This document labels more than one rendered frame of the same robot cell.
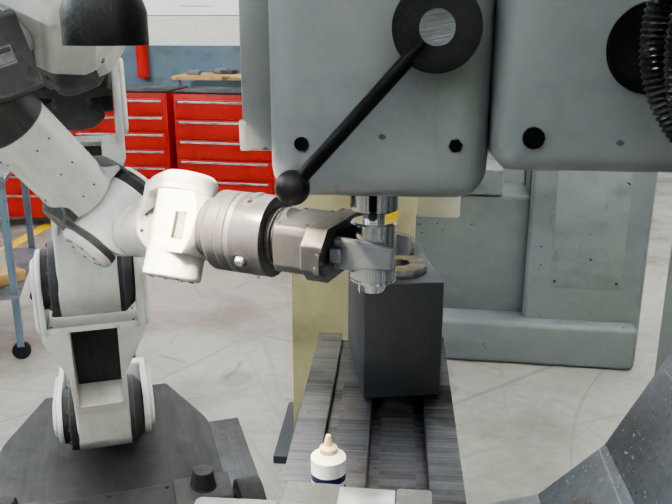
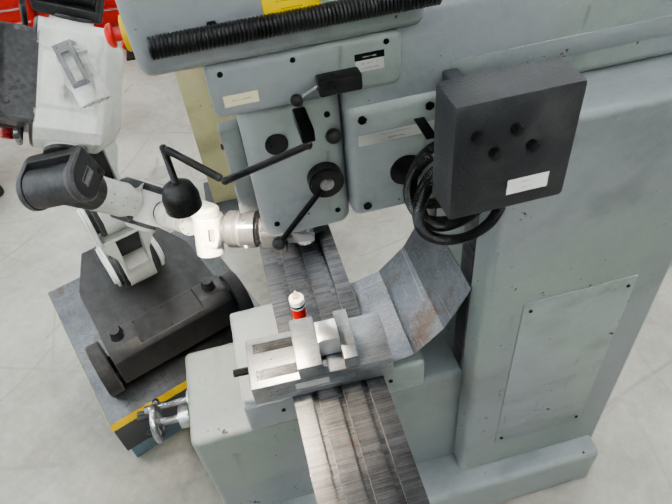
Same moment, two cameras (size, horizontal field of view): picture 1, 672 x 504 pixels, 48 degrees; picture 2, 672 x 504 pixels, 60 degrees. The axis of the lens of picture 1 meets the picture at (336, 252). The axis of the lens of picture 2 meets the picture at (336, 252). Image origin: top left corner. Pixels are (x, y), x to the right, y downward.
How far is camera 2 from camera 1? 0.76 m
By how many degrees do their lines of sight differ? 30
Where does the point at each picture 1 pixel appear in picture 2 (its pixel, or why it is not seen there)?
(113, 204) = (148, 204)
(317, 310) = (210, 131)
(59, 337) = (110, 245)
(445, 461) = (338, 271)
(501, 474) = not seen: hidden behind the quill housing
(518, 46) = (357, 179)
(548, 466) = not seen: hidden behind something
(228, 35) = not seen: outside the picture
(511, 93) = (357, 193)
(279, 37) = (260, 191)
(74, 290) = (113, 223)
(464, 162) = (341, 213)
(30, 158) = (109, 207)
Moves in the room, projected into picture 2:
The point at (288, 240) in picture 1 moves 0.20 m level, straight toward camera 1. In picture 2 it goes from (268, 238) to (296, 297)
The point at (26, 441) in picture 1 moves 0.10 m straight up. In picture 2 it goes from (90, 285) to (80, 268)
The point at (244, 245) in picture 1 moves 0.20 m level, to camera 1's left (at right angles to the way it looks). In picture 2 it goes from (247, 242) to (162, 266)
